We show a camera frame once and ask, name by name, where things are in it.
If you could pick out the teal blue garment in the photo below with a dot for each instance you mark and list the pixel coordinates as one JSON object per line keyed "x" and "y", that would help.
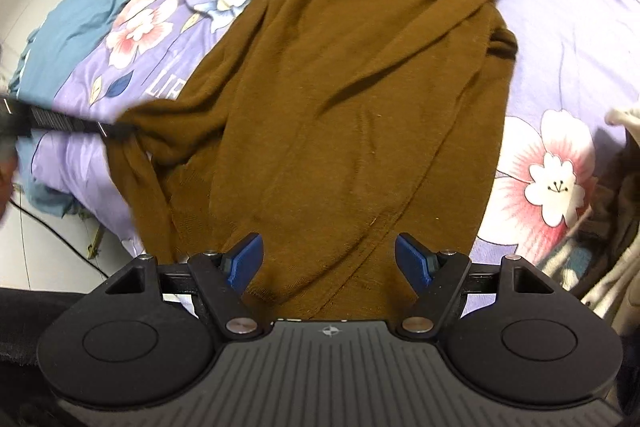
{"x": 75, "y": 7}

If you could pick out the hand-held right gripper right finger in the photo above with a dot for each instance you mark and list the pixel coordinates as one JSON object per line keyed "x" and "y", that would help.
{"x": 412, "y": 259}

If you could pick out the brown knit sweater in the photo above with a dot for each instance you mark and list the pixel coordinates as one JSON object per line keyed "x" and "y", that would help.
{"x": 350, "y": 97}

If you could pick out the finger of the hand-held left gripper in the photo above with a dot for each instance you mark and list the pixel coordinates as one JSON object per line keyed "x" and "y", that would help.
{"x": 65, "y": 123}

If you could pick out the black cloth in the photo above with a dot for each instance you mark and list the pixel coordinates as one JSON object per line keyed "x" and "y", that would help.
{"x": 22, "y": 327}

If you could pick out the purple floral blanket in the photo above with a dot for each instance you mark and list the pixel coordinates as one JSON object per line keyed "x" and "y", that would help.
{"x": 565, "y": 57}

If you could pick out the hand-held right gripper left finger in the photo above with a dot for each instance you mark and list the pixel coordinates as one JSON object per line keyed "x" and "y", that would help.
{"x": 247, "y": 257}

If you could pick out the dark brown garment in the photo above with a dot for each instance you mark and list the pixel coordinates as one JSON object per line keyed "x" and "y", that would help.
{"x": 617, "y": 192}

